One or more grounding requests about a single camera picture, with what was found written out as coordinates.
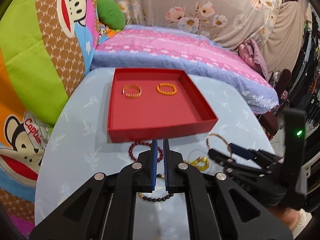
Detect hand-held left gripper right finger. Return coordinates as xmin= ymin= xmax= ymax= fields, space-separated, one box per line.
xmin=163 ymin=138 xmax=293 ymax=240

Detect yellow bead bracelet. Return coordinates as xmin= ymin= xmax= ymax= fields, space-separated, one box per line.
xmin=184 ymin=156 xmax=211 ymax=172

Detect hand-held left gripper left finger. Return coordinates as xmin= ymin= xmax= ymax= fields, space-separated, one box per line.
xmin=29 ymin=139 xmax=158 ymax=240

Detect gold chain bracelet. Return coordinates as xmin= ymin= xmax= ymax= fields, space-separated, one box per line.
xmin=122 ymin=84 xmax=142 ymax=99

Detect red cardboard box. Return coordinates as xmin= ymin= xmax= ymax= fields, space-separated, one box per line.
xmin=107 ymin=67 xmax=218 ymax=143

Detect person's right hand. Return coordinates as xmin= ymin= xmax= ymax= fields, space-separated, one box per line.
xmin=269 ymin=204 xmax=300 ymax=233

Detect grey floral cloth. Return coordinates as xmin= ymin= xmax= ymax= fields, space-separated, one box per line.
xmin=104 ymin=0 xmax=287 ymax=51

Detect pink and blue blanket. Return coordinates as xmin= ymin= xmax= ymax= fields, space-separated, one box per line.
xmin=89 ymin=24 xmax=279 ymax=115

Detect black bead bracelet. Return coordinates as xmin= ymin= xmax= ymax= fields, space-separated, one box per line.
xmin=138 ymin=173 xmax=175 ymax=203

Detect dark red stool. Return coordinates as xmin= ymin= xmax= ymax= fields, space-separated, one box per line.
xmin=277 ymin=69 xmax=293 ymax=102
xmin=259 ymin=110 xmax=279 ymax=137

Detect gold bangle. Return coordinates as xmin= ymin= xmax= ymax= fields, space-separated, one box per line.
xmin=206 ymin=133 xmax=233 ymax=158

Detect hanging dark clothes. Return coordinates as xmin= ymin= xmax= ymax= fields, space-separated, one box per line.
xmin=294 ymin=2 xmax=320 ymax=135

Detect dark red bead bracelet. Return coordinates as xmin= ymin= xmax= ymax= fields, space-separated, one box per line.
xmin=128 ymin=141 xmax=163 ymax=162

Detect green pillow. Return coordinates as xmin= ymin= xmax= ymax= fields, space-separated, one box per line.
xmin=96 ymin=0 xmax=125 ymax=30

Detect orange bead bracelet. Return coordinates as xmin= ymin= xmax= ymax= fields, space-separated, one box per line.
xmin=156 ymin=82 xmax=175 ymax=96

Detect person's right forearm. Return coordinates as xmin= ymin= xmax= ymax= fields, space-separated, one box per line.
xmin=291 ymin=208 xmax=314 ymax=233

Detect beige curtain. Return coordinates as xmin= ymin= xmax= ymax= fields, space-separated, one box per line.
xmin=260 ymin=0 xmax=311 ymax=77

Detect cartoon monkey printed blanket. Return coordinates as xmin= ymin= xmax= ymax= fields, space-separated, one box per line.
xmin=0 ymin=0 xmax=108 ymax=238

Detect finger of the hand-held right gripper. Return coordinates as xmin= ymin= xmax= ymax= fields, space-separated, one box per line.
xmin=208 ymin=148 xmax=270 ymax=178
xmin=229 ymin=143 xmax=283 ymax=171

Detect crumpled pink cloth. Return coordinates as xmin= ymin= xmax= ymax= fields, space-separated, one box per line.
xmin=237 ymin=38 xmax=270 ymax=81

